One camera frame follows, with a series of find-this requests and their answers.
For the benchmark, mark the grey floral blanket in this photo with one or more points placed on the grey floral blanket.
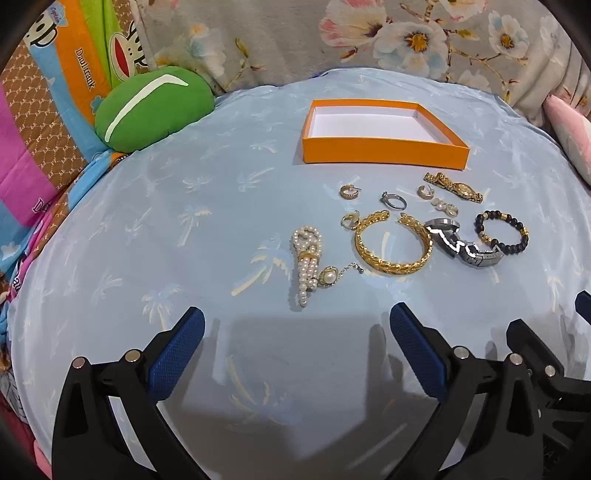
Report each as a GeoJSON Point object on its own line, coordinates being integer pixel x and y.
{"type": "Point", "coordinates": [277, 41]}

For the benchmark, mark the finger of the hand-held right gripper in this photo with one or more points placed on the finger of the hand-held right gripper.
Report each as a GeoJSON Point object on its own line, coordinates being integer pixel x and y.
{"type": "Point", "coordinates": [535, 344]}
{"type": "Point", "coordinates": [584, 305]}

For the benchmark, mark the gold hoop earring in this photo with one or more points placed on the gold hoop earring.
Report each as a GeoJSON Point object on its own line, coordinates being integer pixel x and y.
{"type": "Point", "coordinates": [422, 191]}
{"type": "Point", "coordinates": [347, 194]}

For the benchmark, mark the orange cardboard box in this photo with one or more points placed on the orange cardboard box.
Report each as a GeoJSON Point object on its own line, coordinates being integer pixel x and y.
{"type": "Point", "coordinates": [369, 157]}

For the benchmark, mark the gold watch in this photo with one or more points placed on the gold watch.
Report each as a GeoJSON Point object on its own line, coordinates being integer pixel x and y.
{"type": "Point", "coordinates": [459, 188]}

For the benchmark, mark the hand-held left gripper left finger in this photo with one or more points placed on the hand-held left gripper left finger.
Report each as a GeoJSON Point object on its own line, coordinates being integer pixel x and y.
{"type": "Point", "coordinates": [178, 353]}

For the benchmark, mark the light blue palm print sheet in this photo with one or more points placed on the light blue palm print sheet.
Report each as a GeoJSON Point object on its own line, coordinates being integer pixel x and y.
{"type": "Point", "coordinates": [184, 258]}

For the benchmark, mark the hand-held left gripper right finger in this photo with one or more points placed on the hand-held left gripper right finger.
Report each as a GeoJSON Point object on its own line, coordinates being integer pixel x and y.
{"type": "Point", "coordinates": [418, 353]}

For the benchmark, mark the pink pillow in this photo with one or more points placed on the pink pillow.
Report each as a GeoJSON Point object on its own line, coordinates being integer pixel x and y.
{"type": "Point", "coordinates": [570, 129]}

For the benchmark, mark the silver metal watch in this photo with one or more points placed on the silver metal watch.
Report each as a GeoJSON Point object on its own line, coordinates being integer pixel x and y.
{"type": "Point", "coordinates": [461, 251]}

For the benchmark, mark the gold twisted cuff bangle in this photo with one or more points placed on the gold twisted cuff bangle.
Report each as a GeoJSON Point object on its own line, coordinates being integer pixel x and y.
{"type": "Point", "coordinates": [392, 267]}

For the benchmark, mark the green cushion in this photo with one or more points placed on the green cushion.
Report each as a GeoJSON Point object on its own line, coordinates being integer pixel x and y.
{"type": "Point", "coordinates": [161, 101]}

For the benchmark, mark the colourful cartoon printed blanket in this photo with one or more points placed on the colourful cartoon printed blanket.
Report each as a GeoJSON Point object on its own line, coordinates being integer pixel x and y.
{"type": "Point", "coordinates": [69, 69]}

